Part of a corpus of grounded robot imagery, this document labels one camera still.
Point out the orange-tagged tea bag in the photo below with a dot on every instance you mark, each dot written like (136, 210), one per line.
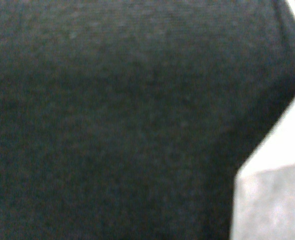
(263, 204)

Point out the black tablecloth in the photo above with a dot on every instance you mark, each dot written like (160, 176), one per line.
(128, 119)

